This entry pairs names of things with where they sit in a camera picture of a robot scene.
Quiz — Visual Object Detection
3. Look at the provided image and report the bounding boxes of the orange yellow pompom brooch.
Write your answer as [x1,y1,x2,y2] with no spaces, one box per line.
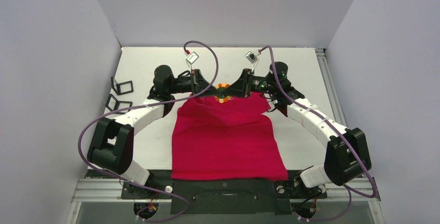
[215,83,233,104]

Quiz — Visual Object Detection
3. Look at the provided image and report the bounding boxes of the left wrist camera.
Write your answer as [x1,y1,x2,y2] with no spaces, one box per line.
[185,52,199,65]

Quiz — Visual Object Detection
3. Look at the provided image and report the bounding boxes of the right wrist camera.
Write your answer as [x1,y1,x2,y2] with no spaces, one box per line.
[245,51,260,64]

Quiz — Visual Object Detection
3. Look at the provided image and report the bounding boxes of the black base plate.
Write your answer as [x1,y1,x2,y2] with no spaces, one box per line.
[120,170,327,217]

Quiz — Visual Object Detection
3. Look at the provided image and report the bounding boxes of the red t-shirt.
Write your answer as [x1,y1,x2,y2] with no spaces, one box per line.
[172,94,288,181]

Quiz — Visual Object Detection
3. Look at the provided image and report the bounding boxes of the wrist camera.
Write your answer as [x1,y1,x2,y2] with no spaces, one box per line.
[185,52,199,65]
[245,51,260,64]

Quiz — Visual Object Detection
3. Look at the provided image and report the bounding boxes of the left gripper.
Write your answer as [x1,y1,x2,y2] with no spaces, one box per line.
[168,69,222,99]

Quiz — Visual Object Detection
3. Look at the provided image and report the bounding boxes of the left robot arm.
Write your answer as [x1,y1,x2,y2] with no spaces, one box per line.
[87,65,220,198]

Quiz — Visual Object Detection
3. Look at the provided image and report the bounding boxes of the aluminium front rail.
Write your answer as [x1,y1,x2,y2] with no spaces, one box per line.
[66,178,385,223]

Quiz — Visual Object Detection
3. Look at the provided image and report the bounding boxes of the black frame stand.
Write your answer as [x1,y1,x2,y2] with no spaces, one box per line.
[111,76,134,95]
[105,94,133,111]

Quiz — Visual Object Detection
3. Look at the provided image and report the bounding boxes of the aluminium side rail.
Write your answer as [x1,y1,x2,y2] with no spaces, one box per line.
[315,48,347,126]

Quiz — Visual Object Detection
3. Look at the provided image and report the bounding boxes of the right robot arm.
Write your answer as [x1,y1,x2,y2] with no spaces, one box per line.
[224,62,372,197]

